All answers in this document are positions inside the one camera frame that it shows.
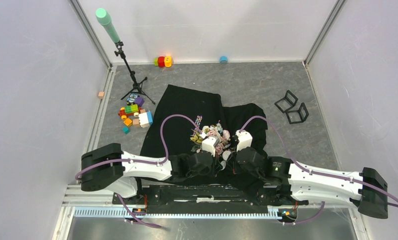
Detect black floral t-shirt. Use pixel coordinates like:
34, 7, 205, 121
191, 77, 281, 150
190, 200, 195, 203
140, 85, 265, 196

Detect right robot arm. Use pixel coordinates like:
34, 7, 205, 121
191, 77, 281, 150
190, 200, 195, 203
235, 147, 389, 219

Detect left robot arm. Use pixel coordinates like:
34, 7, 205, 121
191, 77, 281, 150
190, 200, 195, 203
75, 143, 216, 204

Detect white and blue block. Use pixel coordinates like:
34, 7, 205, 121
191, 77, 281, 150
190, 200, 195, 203
138, 111, 153, 128

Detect teal block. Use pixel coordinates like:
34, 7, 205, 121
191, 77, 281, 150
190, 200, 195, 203
122, 126, 130, 134

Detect yellow duplo brick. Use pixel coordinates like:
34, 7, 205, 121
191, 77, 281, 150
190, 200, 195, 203
123, 118, 133, 128

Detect red duplo car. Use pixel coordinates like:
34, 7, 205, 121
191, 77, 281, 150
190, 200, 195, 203
118, 104, 146, 120

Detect purple cube block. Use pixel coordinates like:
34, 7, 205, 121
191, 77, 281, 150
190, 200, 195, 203
134, 96, 145, 108

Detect owl eight toy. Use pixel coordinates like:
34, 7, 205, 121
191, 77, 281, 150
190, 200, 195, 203
126, 93, 139, 106

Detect blue cup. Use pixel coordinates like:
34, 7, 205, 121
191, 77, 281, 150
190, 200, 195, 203
219, 56, 229, 64

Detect red yellow green toy rings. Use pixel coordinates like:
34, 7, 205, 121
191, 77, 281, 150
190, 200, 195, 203
153, 55, 173, 68

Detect green microphone on stand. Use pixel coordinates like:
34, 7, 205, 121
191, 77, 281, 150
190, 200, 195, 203
95, 8, 156, 105

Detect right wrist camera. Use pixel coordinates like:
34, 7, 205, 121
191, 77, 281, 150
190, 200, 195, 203
235, 130, 253, 152

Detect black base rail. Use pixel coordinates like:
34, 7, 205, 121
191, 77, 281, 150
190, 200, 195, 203
112, 181, 309, 215

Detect wooden cube on rail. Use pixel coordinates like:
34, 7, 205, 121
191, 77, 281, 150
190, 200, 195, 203
98, 91, 104, 99

